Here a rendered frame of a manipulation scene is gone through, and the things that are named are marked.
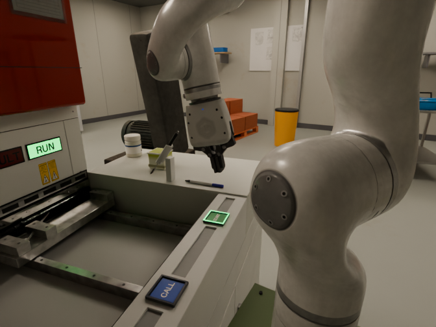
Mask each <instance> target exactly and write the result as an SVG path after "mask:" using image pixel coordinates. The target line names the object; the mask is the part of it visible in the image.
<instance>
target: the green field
mask: <svg viewBox="0 0 436 327"><path fill-rule="evenodd" d="M27 148H28V151H29V156H30V159H31V158H35V157H38V156H41V155H44V154H48V153H50V152H54V151H58V150H61V149H62V148H61V144H60V138H56V139H52V140H49V141H44V142H41V143H36V144H34V145H29V146H27Z"/></svg>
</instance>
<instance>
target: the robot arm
mask: <svg viewBox="0 0 436 327"><path fill-rule="evenodd" d="M243 2H244V0H167V1H166V2H165V3H164V5H163V7H162V8H161V9H160V11H159V13H158V15H157V17H156V20H155V22H154V26H153V28H152V32H151V37H150V40H149V45H148V49H147V69H148V70H149V73H150V74H151V76H152V77H153V78H154V79H156V80H159V81H173V80H181V81H182V85H183V89H184V93H183V98H184V99H186V101H190V100H191V103H189V105H188V106H186V121H187V127H188V135H189V141H190V144H191V145H192V146H193V149H194V150H195V151H202V152H203V153H205V154H206V155H207V157H209V158H210V161H211V165H212V169H213V170H214V173H221V172H222V171H223V170H224V168H225V162H224V156H223V153H224V152H225V150H226V149H227V148H229V147H232V146H234V145H235V144H236V141H235V139H234V129H233V125H232V120H231V118H230V114H229V111H228V108H227V105H226V103H225V101H224V98H223V99H222V98H221V97H218V94H222V90H221V84H220V80H219V74H218V70H217V63H216V59H215V53H214V49H213V43H212V36H211V32H210V26H209V23H208V22H209V21H211V20H212V19H214V18H216V17H218V16H220V15H223V14H225V13H228V12H231V11H233V10H235V9H237V8H238V7H240V6H241V5H242V3H243ZM435 5H436V0H328V2H327V6H326V15H325V20H324V31H323V41H322V57H323V64H324V72H325V75H326V79H327V81H328V84H329V87H330V90H331V93H332V97H333V105H334V123H333V129H332V133H331V134H330V135H327V136H318V137H313V138H306V139H299V140H295V141H290V142H288V143H285V144H283V145H280V146H278V147H276V148H275V149H273V150H271V151H270V152H268V153H267V154H266V155H265V156H264V157H263V158H262V159H261V161H260V162H259V164H258V166H257V168H256V170H255V172H254V175H253V177H252V182H251V185H250V193H249V199H250V207H251V210H252V212H253V215H254V217H255V218H256V220H257V222H258V223H259V225H260V226H261V227H262V228H263V230H264V231H265V232H266V234H267V235H268V236H269V237H270V238H271V240H272V241H273V243H274V245H275V247H276V249H277V251H278V255H279V266H278V275H277V281H276V291H275V297H274V307H273V313H272V323H271V327H357V325H358V322H359V317H360V314H361V309H362V305H363V301H364V298H365V292H366V287H367V277H366V273H365V270H364V267H363V265H362V263H361V262H360V260H359V258H358V257H357V256H356V255H355V254H354V252H353V251H352V250H350V249H349V248H348V247H347V243H348V240H349V238H350V236H351V234H352V232H353V231H354V230H355V228H356V227H357V226H359V225H361V224H363V223H366V222H367V221H369V220H371V219H373V218H375V217H377V216H379V215H381V214H383V213H385V212H387V211H389V210H390V209H392V208H393V207H395V206H396V205H397V204H398V203H399V202H400V201H401V200H402V199H403V198H404V196H405V195H406V193H407V191H408V189H409V187H410V185H411V183H412V181H413V177H414V174H415V169H416V165H417V156H418V140H419V121H420V70H421V64H422V54H423V51H424V45H425V41H426V36H427V33H428V29H429V26H430V22H431V18H432V15H433V11H434V8H435ZM214 145H215V146H216V152H215V149H214V147H213V146H214Z"/></svg>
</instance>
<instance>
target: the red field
mask: <svg viewBox="0 0 436 327"><path fill-rule="evenodd" d="M22 161H23V156H22V153H21V148H18V149H14V150H11V151H6V152H1V153H0V168H2V167H6V166H8V165H12V164H16V163H18V162H22Z"/></svg>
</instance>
